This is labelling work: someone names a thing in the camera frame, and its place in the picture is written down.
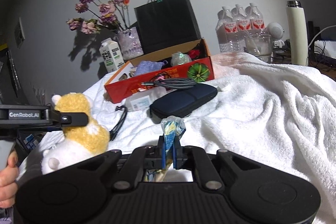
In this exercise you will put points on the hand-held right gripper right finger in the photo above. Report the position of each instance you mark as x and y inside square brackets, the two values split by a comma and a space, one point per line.
[177, 154]

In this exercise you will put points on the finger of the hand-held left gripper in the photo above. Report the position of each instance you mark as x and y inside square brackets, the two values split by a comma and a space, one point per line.
[76, 119]

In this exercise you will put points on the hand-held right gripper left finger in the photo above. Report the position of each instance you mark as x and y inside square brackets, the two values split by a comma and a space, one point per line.
[162, 153]

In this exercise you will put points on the yellow and white plush toy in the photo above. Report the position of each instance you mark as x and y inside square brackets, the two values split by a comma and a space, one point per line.
[84, 140]

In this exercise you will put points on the blue and yellow snack packet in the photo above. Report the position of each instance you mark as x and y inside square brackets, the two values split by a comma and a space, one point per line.
[172, 129]

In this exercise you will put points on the dark blue zip pouch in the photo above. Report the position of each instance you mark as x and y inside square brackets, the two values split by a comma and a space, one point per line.
[183, 100]

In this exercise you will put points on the clear plastic bottle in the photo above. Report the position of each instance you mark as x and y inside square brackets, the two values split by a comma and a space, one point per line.
[141, 102]

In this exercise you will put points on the red cardboard box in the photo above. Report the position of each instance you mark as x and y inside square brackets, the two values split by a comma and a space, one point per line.
[157, 82]

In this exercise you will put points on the person's left hand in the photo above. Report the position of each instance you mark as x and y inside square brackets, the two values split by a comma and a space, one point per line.
[7, 184]

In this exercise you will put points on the white milk carton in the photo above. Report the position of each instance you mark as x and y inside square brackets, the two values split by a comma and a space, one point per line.
[111, 56]

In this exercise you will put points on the small white adapter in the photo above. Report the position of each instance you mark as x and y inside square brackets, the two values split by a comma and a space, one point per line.
[223, 87]

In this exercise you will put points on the white fleece blanket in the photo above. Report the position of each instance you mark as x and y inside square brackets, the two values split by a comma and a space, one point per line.
[249, 113]

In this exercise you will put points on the purple knitted cloth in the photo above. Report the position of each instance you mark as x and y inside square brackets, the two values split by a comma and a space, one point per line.
[151, 67]

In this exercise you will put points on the purple glass vase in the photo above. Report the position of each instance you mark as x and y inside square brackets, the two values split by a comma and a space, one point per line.
[130, 45]

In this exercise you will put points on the iridescent wrapped item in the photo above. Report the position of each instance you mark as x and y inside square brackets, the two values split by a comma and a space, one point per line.
[181, 59]

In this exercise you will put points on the red item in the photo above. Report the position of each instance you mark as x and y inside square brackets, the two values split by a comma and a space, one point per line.
[194, 53]

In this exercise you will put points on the dried purple flowers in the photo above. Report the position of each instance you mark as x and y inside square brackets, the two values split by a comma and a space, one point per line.
[106, 8]

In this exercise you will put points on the black paper bag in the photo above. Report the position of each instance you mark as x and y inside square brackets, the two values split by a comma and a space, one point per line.
[165, 24]

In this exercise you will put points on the red label water bottle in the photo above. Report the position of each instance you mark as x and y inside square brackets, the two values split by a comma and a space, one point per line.
[258, 20]
[241, 20]
[225, 29]

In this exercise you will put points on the clear glass beaker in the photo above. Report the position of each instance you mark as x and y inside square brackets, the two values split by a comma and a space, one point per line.
[258, 48]

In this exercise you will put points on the white round gadget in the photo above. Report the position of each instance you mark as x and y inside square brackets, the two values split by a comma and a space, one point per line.
[275, 29]

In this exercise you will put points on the white thermos flask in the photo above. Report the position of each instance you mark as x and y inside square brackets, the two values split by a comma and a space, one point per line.
[298, 35]

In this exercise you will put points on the wall socket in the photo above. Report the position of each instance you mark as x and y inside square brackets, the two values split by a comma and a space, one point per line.
[19, 32]

